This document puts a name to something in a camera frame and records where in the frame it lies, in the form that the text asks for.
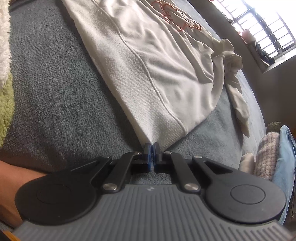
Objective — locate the person forearm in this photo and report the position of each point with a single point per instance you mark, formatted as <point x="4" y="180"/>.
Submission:
<point x="12" y="179"/>

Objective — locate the grey fleece bed blanket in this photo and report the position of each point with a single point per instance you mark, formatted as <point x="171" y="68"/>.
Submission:
<point x="66" y="115"/>

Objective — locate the pink tweed folded garment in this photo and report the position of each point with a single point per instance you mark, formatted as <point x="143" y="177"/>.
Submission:
<point x="267" y="156"/>

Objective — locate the blue folded garment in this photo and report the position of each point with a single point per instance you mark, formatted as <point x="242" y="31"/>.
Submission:
<point x="284" y="174"/>

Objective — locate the pink flower pot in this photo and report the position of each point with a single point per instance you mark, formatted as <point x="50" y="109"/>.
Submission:
<point x="247" y="36"/>

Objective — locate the cream bear hoodie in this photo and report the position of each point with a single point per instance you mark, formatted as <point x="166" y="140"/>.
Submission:
<point x="165" y="69"/>

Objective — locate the beige folded garment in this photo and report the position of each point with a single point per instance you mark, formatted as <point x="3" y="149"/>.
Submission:
<point x="247" y="163"/>

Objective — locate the white green fluffy sleeve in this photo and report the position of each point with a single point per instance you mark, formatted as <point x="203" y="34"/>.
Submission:
<point x="7" y="92"/>

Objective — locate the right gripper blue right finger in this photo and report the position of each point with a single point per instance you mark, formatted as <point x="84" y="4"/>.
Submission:
<point x="174" y="164"/>

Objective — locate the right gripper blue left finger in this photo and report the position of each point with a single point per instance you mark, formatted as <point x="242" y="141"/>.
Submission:
<point x="128" y="164"/>

